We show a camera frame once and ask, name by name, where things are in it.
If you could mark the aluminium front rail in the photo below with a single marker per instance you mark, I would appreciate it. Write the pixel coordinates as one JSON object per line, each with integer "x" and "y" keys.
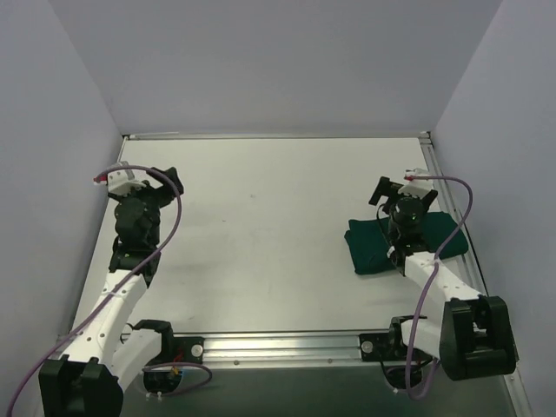
{"x": 282, "y": 345}

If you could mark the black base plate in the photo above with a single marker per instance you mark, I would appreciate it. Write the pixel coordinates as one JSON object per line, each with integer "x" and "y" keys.
{"x": 188, "y": 348}
{"x": 375, "y": 347}

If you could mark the dark green surgical cloth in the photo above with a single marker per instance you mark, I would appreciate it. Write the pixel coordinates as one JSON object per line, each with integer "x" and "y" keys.
{"x": 368, "y": 247}

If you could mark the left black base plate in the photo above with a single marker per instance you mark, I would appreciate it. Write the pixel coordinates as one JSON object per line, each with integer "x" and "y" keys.
{"x": 188, "y": 348}

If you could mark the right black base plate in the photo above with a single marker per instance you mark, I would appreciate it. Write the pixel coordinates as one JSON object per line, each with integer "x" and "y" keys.
{"x": 375, "y": 347}

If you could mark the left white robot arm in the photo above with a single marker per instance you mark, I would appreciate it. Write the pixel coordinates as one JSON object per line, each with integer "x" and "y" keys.
{"x": 92, "y": 373}

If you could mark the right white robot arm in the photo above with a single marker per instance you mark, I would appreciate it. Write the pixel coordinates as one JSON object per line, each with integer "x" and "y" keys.
{"x": 467, "y": 332}

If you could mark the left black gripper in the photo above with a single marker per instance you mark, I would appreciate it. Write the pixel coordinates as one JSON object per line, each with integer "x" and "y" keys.
{"x": 157, "y": 188}

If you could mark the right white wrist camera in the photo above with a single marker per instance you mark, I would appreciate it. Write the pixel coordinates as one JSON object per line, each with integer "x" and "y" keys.
{"x": 418, "y": 183}

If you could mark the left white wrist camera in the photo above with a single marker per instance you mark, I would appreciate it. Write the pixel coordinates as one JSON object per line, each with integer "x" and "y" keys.
{"x": 120, "y": 182}

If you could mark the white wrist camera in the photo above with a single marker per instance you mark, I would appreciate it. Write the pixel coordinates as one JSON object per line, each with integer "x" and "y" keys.
{"x": 120, "y": 182}
{"x": 418, "y": 183}

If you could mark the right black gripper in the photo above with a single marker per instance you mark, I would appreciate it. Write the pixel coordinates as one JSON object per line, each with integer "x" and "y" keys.
{"x": 381, "y": 191}

